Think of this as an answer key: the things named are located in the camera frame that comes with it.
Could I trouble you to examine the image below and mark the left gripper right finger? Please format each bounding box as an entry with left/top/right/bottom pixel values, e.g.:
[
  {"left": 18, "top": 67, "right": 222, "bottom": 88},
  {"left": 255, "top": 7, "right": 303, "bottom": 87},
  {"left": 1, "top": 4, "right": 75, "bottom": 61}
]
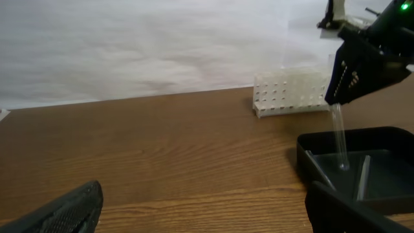
[{"left": 304, "top": 180, "right": 414, "bottom": 233}]

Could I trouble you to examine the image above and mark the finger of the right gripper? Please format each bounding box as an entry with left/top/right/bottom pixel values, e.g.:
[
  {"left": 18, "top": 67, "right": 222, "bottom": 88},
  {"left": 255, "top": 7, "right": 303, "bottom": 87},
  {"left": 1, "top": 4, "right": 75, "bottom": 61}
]
[{"left": 323, "top": 25, "right": 412, "bottom": 106}]

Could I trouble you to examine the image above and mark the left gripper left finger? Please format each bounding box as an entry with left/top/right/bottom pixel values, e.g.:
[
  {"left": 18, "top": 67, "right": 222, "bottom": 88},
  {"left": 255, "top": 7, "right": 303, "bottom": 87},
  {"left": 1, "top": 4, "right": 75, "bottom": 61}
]
[{"left": 0, "top": 179, "right": 104, "bottom": 233}]

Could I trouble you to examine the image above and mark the clear test tube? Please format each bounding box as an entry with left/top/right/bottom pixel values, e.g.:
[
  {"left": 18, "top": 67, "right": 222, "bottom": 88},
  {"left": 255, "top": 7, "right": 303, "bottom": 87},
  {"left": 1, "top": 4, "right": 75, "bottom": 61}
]
[
  {"left": 305, "top": 149, "right": 336, "bottom": 191},
  {"left": 356, "top": 154, "right": 373, "bottom": 202},
  {"left": 330, "top": 102, "right": 351, "bottom": 172}
]

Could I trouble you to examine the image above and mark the black tray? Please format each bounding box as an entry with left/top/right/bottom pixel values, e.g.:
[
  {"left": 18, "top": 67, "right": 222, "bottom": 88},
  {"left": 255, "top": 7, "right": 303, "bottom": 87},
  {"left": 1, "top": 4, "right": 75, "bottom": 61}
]
[{"left": 296, "top": 126, "right": 414, "bottom": 216}]

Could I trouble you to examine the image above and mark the white test tube rack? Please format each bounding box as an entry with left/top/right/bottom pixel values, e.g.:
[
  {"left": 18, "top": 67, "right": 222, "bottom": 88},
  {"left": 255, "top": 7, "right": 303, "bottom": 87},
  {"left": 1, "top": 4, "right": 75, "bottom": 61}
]
[{"left": 252, "top": 66, "right": 334, "bottom": 119}]

